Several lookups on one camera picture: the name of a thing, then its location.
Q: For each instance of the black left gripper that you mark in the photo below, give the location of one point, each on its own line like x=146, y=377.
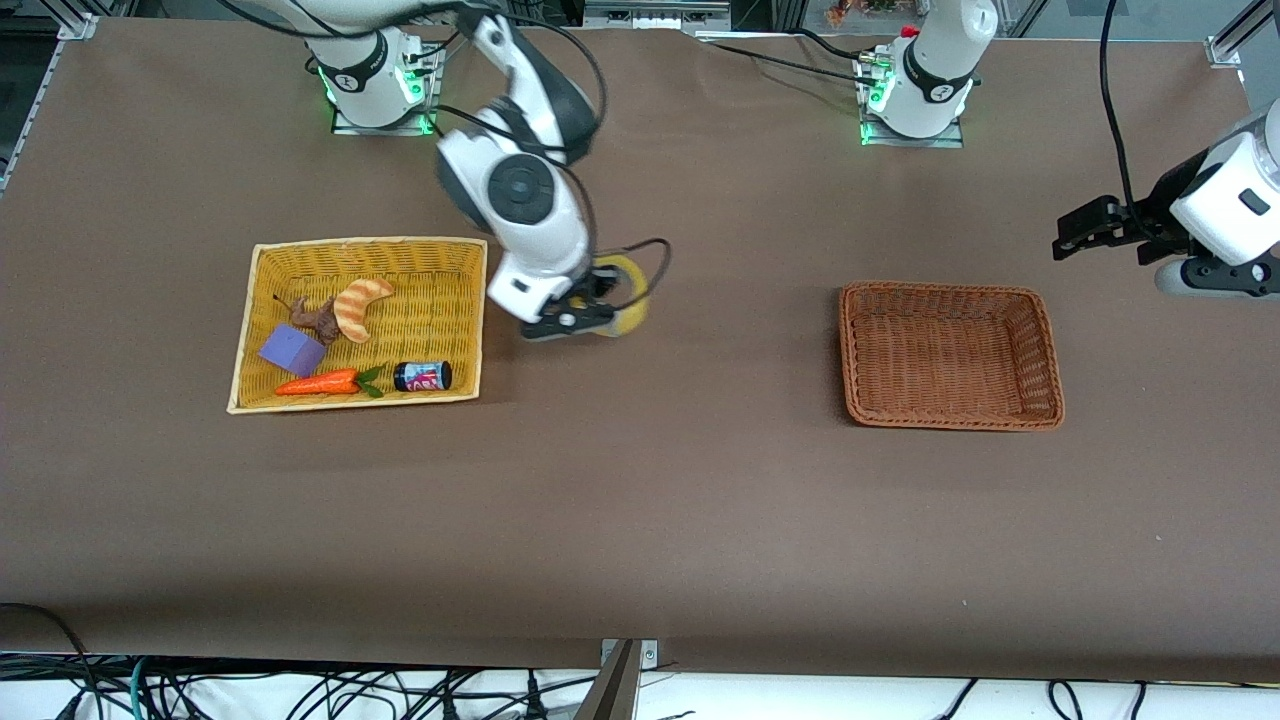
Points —
x=1152, y=222

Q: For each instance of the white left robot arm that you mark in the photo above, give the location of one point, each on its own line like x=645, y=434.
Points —
x=940, y=60

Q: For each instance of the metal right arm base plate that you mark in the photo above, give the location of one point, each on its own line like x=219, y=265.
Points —
x=385, y=130

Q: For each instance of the orange carrot toy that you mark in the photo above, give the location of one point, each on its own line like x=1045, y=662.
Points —
x=320, y=383

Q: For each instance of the brown wicker basket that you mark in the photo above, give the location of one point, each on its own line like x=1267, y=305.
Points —
x=950, y=355

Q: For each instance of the aluminium frame corner rail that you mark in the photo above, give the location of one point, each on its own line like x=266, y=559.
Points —
x=78, y=27
x=1222, y=50

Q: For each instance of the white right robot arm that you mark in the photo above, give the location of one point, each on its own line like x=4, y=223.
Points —
x=555, y=230

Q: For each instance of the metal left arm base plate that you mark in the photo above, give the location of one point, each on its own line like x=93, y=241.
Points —
x=915, y=142

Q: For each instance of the brown root toy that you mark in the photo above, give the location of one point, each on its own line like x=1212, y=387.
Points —
x=322, y=320

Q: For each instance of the yellow tape roll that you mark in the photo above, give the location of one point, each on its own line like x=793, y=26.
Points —
x=635, y=310

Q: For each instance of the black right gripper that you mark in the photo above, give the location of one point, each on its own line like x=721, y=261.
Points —
x=601, y=291

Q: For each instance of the small metal edge bracket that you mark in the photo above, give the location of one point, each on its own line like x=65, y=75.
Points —
x=648, y=655

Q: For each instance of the purple foam block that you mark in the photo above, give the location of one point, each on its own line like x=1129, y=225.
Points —
x=290, y=350

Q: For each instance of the striped croissant toy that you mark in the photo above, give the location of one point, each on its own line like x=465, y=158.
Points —
x=355, y=310

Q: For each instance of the yellow wicker basket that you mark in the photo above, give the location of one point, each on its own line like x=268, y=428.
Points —
x=430, y=300

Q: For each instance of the dark soda can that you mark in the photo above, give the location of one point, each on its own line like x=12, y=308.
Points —
x=425, y=377

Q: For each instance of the grey equipment box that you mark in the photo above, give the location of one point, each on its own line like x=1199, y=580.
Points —
x=655, y=15

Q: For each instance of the grey metal beam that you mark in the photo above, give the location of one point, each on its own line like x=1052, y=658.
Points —
x=612, y=695

